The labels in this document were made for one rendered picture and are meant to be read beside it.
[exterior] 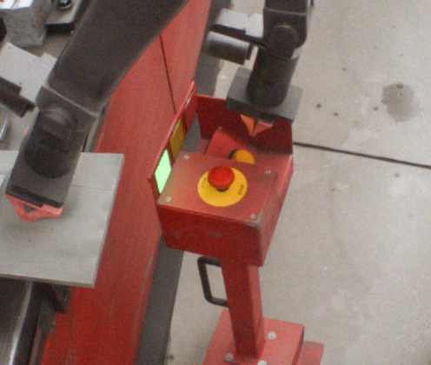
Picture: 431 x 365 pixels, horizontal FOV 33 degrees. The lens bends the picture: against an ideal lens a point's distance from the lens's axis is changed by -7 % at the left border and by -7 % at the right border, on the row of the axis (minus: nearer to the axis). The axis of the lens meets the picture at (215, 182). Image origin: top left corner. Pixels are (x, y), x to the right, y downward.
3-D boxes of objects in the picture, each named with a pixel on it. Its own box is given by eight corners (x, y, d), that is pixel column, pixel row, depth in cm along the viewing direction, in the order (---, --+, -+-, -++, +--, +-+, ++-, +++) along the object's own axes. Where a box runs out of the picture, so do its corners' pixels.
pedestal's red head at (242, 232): (262, 268, 119) (256, 199, 105) (165, 248, 123) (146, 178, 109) (294, 169, 130) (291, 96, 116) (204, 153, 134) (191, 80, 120)
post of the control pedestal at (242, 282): (258, 360, 167) (242, 224, 124) (235, 355, 168) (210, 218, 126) (265, 340, 170) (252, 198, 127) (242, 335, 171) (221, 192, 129)
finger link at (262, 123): (229, 107, 120) (240, 68, 113) (273, 122, 120) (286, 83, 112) (216, 139, 116) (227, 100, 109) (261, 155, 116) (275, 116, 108)
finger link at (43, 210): (-6, 224, 84) (7, 183, 76) (9, 175, 88) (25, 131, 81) (45, 245, 85) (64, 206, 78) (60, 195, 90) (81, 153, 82)
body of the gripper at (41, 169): (6, 190, 77) (19, 153, 72) (31, 119, 83) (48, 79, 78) (60, 212, 79) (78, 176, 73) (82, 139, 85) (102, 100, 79)
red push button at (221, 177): (231, 202, 113) (229, 187, 110) (205, 197, 114) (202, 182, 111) (239, 181, 115) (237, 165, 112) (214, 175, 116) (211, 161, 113)
